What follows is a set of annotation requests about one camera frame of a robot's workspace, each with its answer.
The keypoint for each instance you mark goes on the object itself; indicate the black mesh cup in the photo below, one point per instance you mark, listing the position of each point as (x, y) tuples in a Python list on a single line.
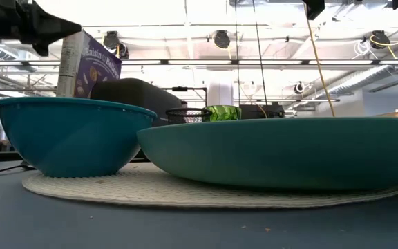
[(187, 115)]

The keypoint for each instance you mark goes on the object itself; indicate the purple cereal box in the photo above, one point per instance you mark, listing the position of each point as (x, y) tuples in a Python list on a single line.
[(97, 69)]

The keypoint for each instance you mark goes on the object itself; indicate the white round woven placemat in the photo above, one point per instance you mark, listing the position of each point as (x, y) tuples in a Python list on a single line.
[(143, 188)]

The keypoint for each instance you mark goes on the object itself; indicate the green glass cup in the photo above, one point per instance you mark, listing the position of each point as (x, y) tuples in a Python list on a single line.
[(225, 113)]

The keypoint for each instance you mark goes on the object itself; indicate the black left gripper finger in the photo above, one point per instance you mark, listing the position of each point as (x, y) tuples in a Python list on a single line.
[(43, 50), (47, 26)]

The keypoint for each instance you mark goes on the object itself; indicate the teal plastic bowl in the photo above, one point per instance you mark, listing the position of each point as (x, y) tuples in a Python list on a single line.
[(71, 138)]

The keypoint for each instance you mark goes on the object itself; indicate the green plastic plate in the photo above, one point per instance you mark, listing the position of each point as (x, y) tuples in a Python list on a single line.
[(282, 155)]

